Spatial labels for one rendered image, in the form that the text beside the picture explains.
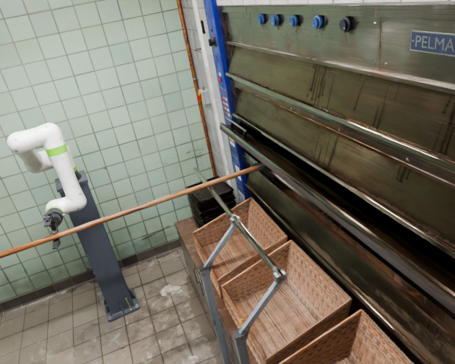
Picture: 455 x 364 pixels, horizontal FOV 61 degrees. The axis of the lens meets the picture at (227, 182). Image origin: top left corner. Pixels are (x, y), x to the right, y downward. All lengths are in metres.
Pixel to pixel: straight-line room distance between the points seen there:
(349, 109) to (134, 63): 2.13
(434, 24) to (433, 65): 0.10
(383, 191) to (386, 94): 0.33
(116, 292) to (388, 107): 2.57
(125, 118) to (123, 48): 0.54
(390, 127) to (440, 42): 0.29
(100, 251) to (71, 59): 1.43
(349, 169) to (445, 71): 0.57
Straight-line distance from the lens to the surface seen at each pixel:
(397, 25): 1.27
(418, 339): 1.68
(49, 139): 2.40
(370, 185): 1.49
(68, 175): 2.45
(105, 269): 3.17
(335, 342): 1.96
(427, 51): 1.19
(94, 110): 3.28
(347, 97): 1.48
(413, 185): 1.36
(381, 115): 1.34
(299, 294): 2.34
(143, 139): 3.39
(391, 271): 1.62
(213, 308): 2.23
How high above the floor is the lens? 2.24
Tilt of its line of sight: 27 degrees down
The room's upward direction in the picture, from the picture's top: 11 degrees counter-clockwise
